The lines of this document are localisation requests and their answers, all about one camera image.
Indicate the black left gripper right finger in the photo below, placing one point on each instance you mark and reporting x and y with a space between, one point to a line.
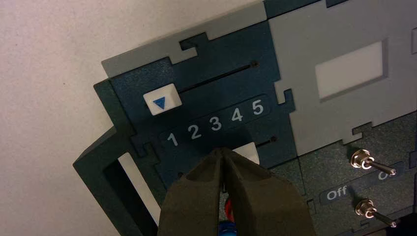
267 208

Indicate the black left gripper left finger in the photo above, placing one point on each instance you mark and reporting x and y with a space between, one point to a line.
192 208

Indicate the plain white slider knob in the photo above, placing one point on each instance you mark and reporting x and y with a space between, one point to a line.
249 153

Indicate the white slider knob blue triangle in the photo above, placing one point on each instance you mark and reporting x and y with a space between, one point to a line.
162 99

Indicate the orange push button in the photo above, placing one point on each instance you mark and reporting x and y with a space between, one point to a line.
229 208

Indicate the blue push button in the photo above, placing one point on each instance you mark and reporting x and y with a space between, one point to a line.
227 229

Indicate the white display window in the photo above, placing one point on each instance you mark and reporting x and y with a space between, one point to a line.
350 70

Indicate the teal and grey control box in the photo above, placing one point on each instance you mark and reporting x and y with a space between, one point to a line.
228 49

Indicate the metal toggle switch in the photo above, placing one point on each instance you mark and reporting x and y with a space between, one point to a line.
361 161
366 208

